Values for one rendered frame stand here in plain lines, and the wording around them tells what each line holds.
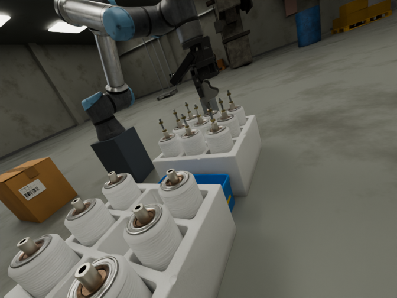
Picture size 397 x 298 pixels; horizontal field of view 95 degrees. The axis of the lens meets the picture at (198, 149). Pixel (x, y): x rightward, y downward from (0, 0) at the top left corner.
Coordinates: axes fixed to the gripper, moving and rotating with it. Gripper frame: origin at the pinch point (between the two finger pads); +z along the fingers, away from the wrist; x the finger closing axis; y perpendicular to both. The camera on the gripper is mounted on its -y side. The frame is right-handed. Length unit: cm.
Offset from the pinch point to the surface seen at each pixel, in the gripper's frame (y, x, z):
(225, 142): 3.4, -3.9, 13.7
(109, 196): -29.9, -27.9, 11.7
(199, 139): -6.7, 0.6, 12.0
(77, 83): -692, 694, -129
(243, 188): 5.7, -9.3, 31.1
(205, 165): -5.8, -6.3, 20.1
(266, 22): 166, 947, -86
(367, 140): 55, 14, 35
